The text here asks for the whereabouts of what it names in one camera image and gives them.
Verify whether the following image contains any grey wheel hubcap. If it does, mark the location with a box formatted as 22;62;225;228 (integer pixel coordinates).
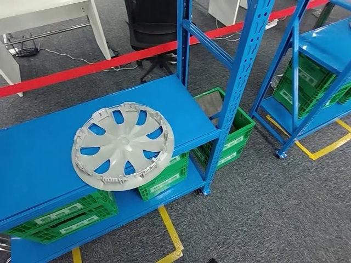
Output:
71;102;175;192

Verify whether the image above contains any black office chair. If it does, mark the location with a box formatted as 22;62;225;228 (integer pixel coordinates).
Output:
124;0;179;84

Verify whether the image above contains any white cabinet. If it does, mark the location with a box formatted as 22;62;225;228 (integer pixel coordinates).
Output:
208;0;249;27

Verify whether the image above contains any red barrier belt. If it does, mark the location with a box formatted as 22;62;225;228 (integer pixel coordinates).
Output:
0;0;329;99

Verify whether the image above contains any yellow floor tape outline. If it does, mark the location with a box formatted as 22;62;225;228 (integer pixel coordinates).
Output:
265;115;351;162

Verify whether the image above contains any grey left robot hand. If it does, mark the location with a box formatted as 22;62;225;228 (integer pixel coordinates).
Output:
0;234;12;263

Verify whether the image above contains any dark stanchion post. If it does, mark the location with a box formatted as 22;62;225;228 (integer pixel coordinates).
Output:
313;2;336;31

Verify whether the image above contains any white cable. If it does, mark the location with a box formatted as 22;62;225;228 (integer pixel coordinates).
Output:
39;47;138;72

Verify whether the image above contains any black power strip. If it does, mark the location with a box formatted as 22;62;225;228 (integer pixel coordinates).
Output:
14;46;39;58

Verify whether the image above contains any white desk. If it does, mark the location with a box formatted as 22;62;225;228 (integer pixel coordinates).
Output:
0;0;112;98

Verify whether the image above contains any white power strip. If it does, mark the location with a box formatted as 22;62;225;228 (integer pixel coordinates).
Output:
263;18;279;31

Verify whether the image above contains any blue metal shelf rack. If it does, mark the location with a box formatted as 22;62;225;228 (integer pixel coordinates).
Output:
249;0;351;161
0;0;276;263

